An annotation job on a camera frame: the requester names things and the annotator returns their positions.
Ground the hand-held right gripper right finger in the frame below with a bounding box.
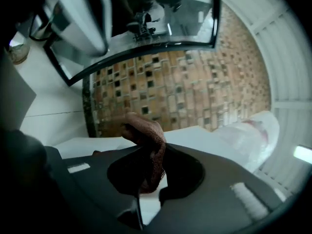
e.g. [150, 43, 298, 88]
[145, 142, 285, 234]

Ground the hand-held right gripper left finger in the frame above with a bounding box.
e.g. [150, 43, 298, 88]
[60, 145, 145, 234]

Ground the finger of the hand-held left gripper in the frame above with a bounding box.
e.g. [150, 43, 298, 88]
[44, 0, 113, 58]

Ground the white water dispenser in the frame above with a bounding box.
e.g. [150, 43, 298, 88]
[55, 126, 247, 225]

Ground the brown wiping cloth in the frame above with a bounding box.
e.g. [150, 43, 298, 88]
[120, 112, 168, 195]

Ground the plastic-wrapped water bottle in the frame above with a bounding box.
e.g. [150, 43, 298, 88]
[214, 111, 281, 174]

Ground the steel trash bin with liner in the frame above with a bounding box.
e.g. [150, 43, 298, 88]
[29, 8, 56, 41]

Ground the person's left tan shoe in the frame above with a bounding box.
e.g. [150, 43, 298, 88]
[9, 40, 31, 65]

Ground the black framed glass panel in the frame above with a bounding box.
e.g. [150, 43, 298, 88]
[43, 0, 223, 87]

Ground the rectangular ceiling light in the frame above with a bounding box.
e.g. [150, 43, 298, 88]
[293, 144, 312, 165]

